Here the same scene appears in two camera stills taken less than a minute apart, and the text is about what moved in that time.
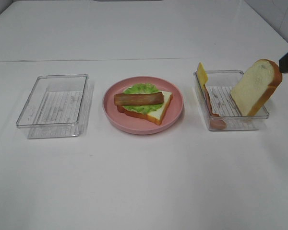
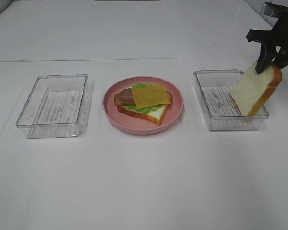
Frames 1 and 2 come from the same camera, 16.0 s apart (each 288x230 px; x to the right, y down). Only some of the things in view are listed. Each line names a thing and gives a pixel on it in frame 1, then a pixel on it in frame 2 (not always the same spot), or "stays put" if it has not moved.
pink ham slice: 216,121 → 169,94
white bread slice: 156,115 stays put
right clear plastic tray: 220,110 stays put
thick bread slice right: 254,92 stays put
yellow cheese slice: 202,74 → 150,96
